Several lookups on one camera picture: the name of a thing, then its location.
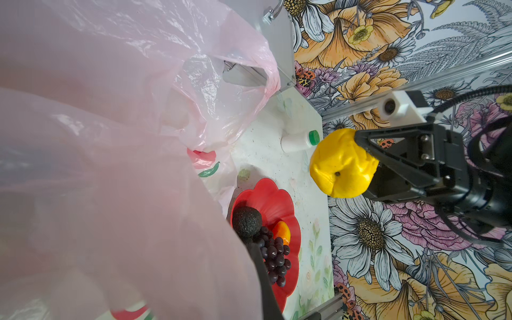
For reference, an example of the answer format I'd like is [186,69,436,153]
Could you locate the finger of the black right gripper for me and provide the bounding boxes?
[355,123,434,188]
[363,166,424,202]

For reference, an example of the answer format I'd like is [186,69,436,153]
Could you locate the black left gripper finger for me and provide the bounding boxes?
[245,243,284,320]

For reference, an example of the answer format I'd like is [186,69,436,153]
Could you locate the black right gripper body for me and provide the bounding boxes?
[418,121,511,234]

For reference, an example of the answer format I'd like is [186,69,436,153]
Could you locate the yellow bell pepper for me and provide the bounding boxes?
[309,128,379,199]

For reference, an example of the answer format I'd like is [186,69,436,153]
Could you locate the dark purple grape bunch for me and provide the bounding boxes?
[253,226,292,287]

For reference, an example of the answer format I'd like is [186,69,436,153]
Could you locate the orange fruit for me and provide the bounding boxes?
[273,221,291,245]

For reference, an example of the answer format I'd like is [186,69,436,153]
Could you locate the pink plastic bag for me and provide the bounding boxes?
[1,1,280,319]

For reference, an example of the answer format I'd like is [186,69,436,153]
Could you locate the dark avocado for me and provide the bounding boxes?
[231,207,263,240]

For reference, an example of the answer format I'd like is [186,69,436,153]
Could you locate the red flower-shaped plate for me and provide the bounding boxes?
[229,178,301,311]

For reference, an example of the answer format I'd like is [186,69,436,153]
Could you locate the white plastic bottle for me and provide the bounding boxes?
[281,130,320,153]

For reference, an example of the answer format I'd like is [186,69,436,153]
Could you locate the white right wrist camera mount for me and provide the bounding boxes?
[377,91,433,127]

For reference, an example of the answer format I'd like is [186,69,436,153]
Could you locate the black corrugated right cable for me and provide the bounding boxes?
[429,83,512,119]

